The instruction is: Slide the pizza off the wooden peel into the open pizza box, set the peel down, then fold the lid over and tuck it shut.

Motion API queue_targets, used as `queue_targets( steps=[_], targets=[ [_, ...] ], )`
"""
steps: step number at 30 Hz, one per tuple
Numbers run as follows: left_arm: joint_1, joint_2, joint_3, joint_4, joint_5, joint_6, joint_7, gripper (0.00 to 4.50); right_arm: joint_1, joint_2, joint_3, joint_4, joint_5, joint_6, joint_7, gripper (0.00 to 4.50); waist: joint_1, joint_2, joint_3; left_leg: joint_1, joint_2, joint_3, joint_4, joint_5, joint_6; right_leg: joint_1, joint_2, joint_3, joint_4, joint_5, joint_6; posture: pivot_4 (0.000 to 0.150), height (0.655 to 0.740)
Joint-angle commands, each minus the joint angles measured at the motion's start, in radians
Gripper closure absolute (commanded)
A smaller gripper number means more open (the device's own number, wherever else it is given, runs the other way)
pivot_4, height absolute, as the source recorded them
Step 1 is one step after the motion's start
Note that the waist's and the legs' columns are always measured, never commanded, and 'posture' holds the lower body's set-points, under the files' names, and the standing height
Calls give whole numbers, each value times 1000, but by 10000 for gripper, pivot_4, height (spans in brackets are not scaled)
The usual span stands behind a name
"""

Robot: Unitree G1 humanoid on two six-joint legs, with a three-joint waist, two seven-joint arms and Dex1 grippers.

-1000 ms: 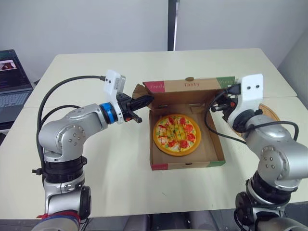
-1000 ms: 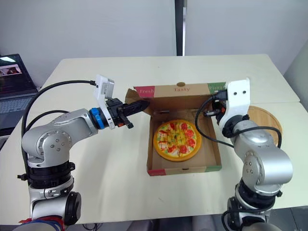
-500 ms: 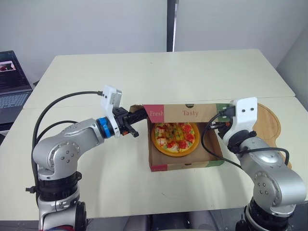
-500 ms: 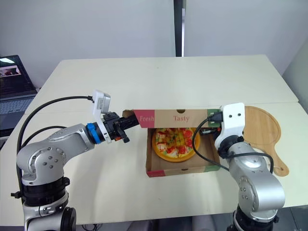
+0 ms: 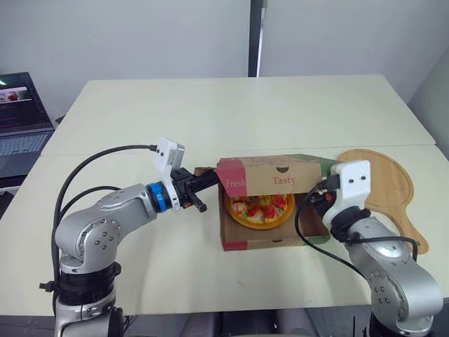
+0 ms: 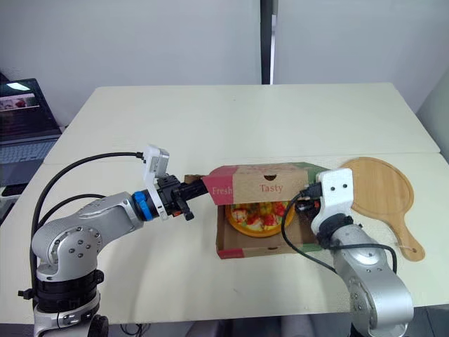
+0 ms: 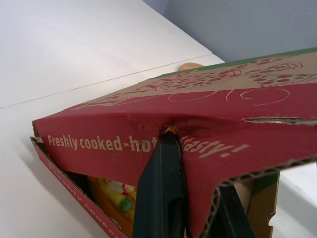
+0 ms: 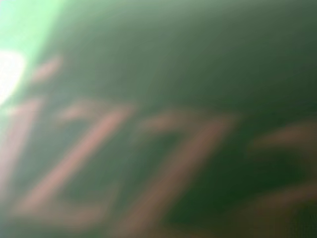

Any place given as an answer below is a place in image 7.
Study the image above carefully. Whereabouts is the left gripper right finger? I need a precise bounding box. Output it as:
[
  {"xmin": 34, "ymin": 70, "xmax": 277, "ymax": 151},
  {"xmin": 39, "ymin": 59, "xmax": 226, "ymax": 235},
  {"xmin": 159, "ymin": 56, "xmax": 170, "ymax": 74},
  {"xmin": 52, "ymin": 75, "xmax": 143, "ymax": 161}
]
[{"xmin": 217, "ymin": 184, "xmax": 257, "ymax": 238}]

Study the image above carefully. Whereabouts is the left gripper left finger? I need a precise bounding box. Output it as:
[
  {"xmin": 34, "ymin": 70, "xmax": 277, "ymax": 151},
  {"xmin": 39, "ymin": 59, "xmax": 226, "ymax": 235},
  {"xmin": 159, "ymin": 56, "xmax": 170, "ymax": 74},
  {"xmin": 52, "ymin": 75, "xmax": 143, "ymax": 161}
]
[{"xmin": 132, "ymin": 129, "xmax": 186, "ymax": 238}]

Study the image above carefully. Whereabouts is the red printed cardboard pizza box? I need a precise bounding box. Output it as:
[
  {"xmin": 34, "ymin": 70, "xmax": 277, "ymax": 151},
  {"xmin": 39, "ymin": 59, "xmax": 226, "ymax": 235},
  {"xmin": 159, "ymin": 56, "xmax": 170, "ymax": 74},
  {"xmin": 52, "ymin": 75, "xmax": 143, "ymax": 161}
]
[{"xmin": 29, "ymin": 47, "xmax": 317, "ymax": 238}]

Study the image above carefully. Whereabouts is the yellow toy pizza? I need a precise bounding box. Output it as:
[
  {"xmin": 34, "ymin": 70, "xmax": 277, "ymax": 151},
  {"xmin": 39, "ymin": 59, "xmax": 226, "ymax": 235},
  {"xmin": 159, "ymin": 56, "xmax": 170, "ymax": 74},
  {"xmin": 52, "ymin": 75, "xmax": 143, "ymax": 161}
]
[{"xmin": 86, "ymin": 175, "xmax": 139, "ymax": 235}]

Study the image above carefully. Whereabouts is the wooden pizza peel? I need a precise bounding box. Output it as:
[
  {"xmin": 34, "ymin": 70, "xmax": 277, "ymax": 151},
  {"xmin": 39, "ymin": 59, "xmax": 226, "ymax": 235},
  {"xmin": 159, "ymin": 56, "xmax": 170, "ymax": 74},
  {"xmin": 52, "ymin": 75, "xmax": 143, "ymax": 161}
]
[{"xmin": 179, "ymin": 62, "xmax": 206, "ymax": 72}]

